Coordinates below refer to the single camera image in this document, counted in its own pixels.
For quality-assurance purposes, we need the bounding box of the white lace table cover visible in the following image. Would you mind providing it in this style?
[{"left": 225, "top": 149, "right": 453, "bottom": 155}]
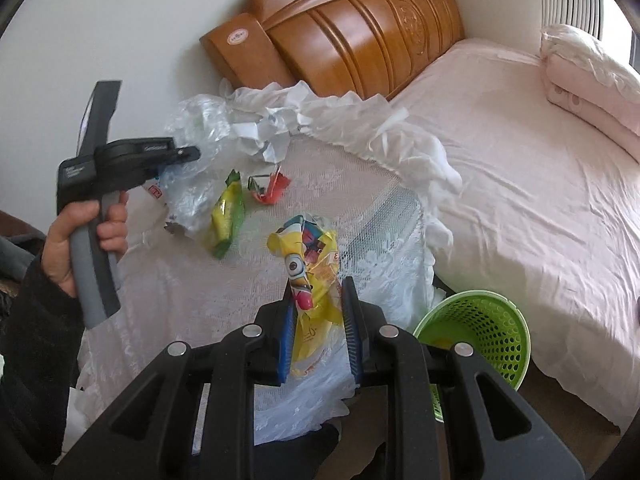
[{"left": 67, "top": 84, "right": 462, "bottom": 444}]

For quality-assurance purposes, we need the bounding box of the crumpled white paper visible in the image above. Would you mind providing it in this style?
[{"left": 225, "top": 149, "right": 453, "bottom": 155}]
[{"left": 230, "top": 107, "right": 312, "bottom": 165}]

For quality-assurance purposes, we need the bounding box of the dark clothing at left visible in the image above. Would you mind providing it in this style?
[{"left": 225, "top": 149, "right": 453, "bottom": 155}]
[{"left": 0, "top": 211, "right": 46, "bottom": 304}]

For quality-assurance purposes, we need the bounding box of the person's left hand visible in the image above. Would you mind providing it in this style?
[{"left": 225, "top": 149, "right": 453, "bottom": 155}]
[{"left": 39, "top": 190, "right": 130, "bottom": 299}]

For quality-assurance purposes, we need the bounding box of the yellow green snack wrapper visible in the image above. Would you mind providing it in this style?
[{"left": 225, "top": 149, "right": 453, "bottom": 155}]
[{"left": 203, "top": 169, "right": 245, "bottom": 260}]

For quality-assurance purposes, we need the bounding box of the clear plastic bag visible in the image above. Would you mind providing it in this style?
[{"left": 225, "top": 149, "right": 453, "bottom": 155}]
[{"left": 160, "top": 94, "right": 232, "bottom": 240}]

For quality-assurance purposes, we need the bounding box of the yellow cartoon snack bag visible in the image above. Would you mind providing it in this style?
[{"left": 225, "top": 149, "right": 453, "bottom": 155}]
[{"left": 267, "top": 214, "right": 343, "bottom": 377}]

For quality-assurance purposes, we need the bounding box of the red white small wrapper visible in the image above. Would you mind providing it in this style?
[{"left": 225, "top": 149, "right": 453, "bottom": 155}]
[{"left": 247, "top": 170, "right": 291, "bottom": 205}]

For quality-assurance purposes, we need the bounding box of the blue white milk carton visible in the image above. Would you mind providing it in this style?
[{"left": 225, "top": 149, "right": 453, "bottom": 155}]
[{"left": 142, "top": 179, "right": 165, "bottom": 202}]

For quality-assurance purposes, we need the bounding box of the person's left forearm sleeve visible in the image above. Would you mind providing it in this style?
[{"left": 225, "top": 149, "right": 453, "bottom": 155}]
[{"left": 1, "top": 258, "right": 84, "bottom": 479}]

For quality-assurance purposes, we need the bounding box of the pink bed sheet mattress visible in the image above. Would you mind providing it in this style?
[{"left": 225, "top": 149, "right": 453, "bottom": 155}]
[{"left": 395, "top": 39, "right": 639, "bottom": 428}]

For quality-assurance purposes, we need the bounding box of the green mesh trash basket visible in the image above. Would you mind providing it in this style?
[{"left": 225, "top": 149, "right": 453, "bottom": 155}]
[{"left": 413, "top": 289, "right": 532, "bottom": 390}]

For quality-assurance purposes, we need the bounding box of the wooden headboard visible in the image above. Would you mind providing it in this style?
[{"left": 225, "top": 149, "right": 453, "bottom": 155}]
[{"left": 201, "top": 0, "right": 464, "bottom": 99}]

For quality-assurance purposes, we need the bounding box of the folded pink quilt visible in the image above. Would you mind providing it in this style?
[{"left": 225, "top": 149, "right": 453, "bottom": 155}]
[{"left": 539, "top": 24, "right": 639, "bottom": 159}]

